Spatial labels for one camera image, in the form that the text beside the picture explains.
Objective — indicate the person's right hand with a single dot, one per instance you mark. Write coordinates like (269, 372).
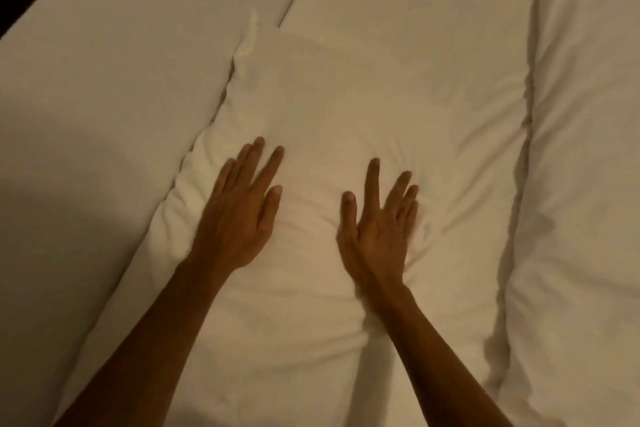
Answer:
(377, 241)

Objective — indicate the person's left hand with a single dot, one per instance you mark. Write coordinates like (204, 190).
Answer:
(235, 221)

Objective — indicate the person's left middle finger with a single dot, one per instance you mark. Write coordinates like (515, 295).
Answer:
(251, 159)

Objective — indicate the person's left thumb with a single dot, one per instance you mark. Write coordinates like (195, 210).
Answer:
(272, 206)

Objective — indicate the person's right middle finger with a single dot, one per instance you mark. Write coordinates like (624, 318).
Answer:
(397, 191)

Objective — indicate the person's right thumb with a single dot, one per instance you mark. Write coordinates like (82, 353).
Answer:
(349, 216)

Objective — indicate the person's left little finger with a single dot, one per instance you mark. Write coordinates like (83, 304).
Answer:
(224, 176)

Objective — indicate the person's right little finger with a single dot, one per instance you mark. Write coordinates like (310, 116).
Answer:
(411, 221)

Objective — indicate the white pillow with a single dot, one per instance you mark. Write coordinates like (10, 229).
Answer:
(320, 121)

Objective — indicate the person's right forearm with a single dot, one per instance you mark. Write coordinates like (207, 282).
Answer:
(430, 356)

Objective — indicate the person's left forearm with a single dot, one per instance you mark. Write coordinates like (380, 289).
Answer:
(150, 346)

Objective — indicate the white duvet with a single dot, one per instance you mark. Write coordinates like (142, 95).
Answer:
(585, 166)

